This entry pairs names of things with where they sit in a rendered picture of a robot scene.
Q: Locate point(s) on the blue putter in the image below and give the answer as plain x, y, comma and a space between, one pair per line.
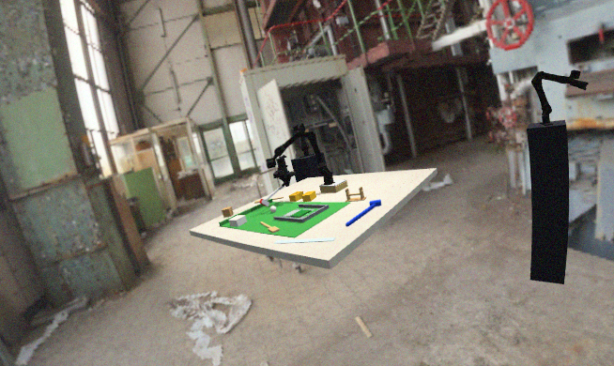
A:
372, 204

